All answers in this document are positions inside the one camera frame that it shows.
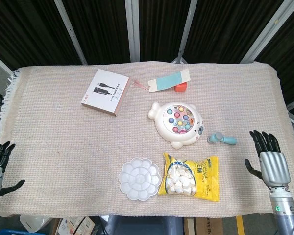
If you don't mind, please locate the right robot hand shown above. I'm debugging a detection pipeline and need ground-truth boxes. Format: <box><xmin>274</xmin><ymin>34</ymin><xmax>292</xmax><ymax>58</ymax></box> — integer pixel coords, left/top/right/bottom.
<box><xmin>244</xmin><ymin>130</ymin><xmax>292</xmax><ymax>190</ymax></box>

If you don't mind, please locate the teal and grey toy mallet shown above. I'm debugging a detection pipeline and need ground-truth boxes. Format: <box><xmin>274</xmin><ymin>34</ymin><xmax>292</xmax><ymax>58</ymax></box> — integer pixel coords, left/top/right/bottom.
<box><xmin>206</xmin><ymin>132</ymin><xmax>238</xmax><ymax>146</ymax></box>

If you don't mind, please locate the white whack-a-mole toy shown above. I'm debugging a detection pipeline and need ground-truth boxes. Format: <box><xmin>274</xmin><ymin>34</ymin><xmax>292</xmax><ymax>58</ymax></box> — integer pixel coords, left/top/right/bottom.
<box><xmin>147</xmin><ymin>102</ymin><xmax>204</xmax><ymax>149</ymax></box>

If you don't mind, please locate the white plastic bin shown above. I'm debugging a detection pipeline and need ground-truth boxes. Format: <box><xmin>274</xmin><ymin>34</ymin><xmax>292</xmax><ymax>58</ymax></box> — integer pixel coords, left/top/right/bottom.
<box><xmin>20</xmin><ymin>215</ymin><xmax>53</xmax><ymax>233</ymax></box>

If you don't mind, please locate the yellow marshmallow bag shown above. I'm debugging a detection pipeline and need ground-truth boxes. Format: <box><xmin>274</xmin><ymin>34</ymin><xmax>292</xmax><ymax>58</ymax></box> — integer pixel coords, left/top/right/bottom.
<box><xmin>157</xmin><ymin>152</ymin><xmax>220</xmax><ymax>202</ymax></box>

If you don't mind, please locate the beige woven tablecloth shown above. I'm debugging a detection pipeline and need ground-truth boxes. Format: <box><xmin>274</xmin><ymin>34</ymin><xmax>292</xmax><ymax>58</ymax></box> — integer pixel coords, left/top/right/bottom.
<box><xmin>0</xmin><ymin>61</ymin><xmax>294</xmax><ymax>218</ymax></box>

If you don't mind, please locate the brown cardboard box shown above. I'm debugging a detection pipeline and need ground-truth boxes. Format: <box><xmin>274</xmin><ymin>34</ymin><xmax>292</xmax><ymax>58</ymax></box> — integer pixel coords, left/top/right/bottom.
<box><xmin>186</xmin><ymin>216</ymin><xmax>223</xmax><ymax>235</ymax></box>

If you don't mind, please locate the printed cardboard box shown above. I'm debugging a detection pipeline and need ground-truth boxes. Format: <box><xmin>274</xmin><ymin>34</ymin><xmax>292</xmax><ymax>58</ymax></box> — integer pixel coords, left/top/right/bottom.
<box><xmin>56</xmin><ymin>216</ymin><xmax>96</xmax><ymax>235</ymax></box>

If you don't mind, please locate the orange cube block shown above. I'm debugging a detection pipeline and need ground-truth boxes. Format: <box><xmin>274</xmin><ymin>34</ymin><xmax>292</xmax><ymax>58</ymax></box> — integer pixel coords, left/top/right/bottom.
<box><xmin>174</xmin><ymin>82</ymin><xmax>188</xmax><ymax>93</ymax></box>

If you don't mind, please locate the white flower paint palette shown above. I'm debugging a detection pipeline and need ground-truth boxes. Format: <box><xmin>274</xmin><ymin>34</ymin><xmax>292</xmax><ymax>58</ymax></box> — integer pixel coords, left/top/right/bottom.
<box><xmin>118</xmin><ymin>158</ymin><xmax>161</xmax><ymax>201</ymax></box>

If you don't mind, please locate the teal cream bookmark with tassel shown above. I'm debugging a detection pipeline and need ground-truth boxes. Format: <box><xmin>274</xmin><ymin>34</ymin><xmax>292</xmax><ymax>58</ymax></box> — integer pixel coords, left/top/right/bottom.
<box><xmin>132</xmin><ymin>68</ymin><xmax>191</xmax><ymax>93</ymax></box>

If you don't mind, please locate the grey plastic chair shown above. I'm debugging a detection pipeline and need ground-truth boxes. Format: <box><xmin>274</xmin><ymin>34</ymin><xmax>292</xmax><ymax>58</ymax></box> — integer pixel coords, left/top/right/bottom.
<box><xmin>107</xmin><ymin>215</ymin><xmax>184</xmax><ymax>235</ymax></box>

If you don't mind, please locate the black pleated curtain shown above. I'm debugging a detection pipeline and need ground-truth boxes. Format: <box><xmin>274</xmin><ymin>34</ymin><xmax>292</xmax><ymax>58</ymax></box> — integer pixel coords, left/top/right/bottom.
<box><xmin>0</xmin><ymin>0</ymin><xmax>294</xmax><ymax>108</ymax></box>

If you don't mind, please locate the white metal frame bar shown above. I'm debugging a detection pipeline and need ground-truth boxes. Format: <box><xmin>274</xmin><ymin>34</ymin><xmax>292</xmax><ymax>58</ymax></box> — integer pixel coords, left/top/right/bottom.
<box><xmin>0</xmin><ymin>50</ymin><xmax>14</xmax><ymax>76</ymax></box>

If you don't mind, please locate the white cable product box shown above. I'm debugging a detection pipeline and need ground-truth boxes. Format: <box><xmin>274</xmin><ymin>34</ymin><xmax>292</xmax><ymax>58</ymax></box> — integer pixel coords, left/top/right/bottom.
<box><xmin>80</xmin><ymin>69</ymin><xmax>131</xmax><ymax>118</ymax></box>

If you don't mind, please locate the white metal frame post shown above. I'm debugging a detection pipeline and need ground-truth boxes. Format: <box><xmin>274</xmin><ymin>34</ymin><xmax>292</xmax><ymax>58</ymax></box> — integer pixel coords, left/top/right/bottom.
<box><xmin>241</xmin><ymin>0</ymin><xmax>294</xmax><ymax>63</ymax></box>
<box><xmin>54</xmin><ymin>0</ymin><xmax>88</xmax><ymax>66</ymax></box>
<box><xmin>171</xmin><ymin>0</ymin><xmax>198</xmax><ymax>64</ymax></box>
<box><xmin>124</xmin><ymin>0</ymin><xmax>141</xmax><ymax>62</ymax></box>

